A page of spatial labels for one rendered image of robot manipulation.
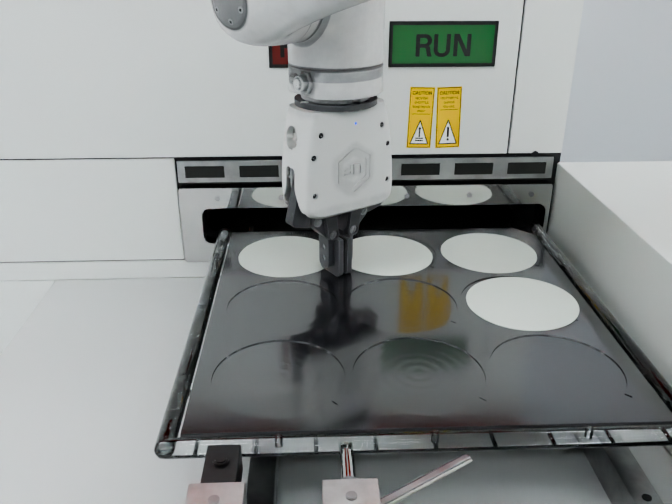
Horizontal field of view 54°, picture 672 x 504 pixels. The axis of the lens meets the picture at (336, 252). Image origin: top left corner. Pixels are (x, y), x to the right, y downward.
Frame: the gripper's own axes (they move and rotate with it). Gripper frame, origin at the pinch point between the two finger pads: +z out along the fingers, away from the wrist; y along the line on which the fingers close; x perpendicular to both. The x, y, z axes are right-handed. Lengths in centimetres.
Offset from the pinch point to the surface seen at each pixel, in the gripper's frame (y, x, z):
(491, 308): 7.0, -14.5, 2.0
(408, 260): 7.4, -2.6, 2.0
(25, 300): -24.4, 33.1, 12.8
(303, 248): 0.1, 6.3, 2.0
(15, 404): -30.4, 7.6, 10.0
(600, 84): 169, 84, 16
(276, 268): -4.7, 3.8, 2.0
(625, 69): 175, 80, 11
